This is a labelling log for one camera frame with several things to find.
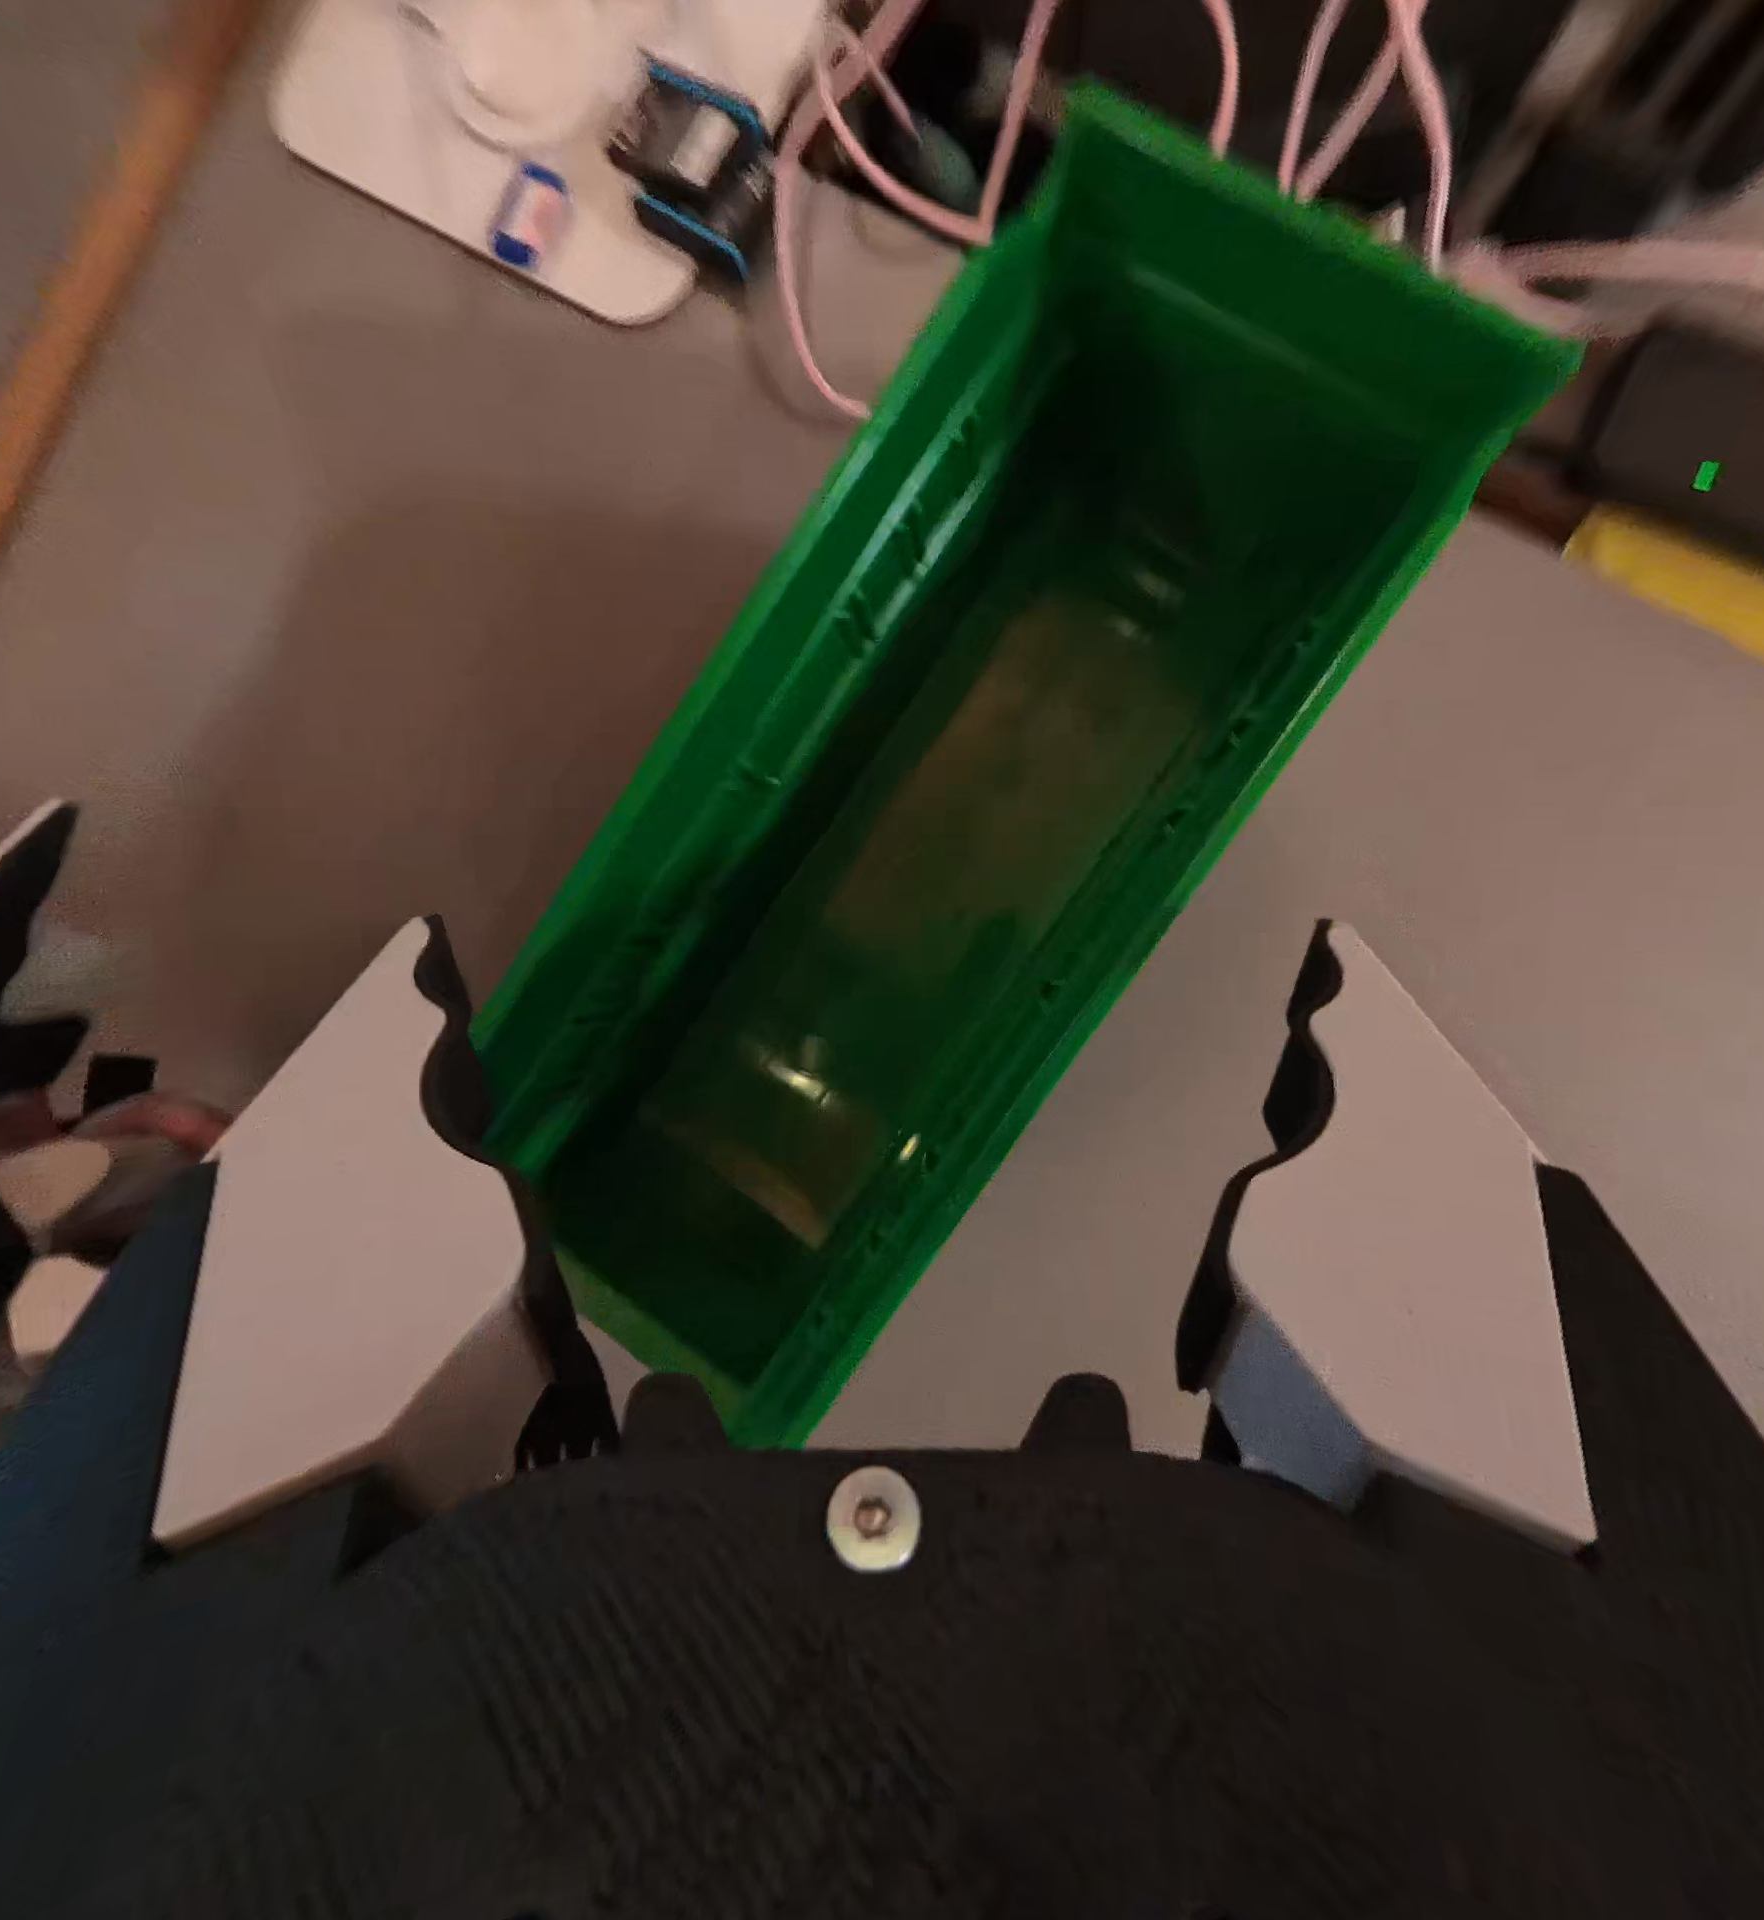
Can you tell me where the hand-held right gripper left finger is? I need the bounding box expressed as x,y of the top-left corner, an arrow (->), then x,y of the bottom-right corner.
148,916 -> 620,1555

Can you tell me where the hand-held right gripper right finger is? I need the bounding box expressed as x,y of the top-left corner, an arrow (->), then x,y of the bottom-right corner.
1173,920 -> 1599,1555

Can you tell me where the green plastic bin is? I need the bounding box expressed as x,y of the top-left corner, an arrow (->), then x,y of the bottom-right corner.
469,82 -> 1587,1449

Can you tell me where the cluttered grey table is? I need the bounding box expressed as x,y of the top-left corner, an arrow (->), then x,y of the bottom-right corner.
0,0 -> 260,701

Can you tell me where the yellow tape strip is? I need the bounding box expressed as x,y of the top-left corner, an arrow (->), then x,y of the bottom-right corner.
1563,507 -> 1764,695

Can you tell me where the small blue box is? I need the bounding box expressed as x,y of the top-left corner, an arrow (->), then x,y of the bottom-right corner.
491,161 -> 572,272

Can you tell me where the black power bank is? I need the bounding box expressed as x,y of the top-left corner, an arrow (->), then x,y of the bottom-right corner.
1579,323 -> 1764,596

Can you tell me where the black battery blue trim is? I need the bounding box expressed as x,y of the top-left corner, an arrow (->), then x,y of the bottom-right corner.
612,60 -> 769,203
631,180 -> 764,286

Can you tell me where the pink cable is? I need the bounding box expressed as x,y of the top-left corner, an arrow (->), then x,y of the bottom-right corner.
767,0 -> 1764,421

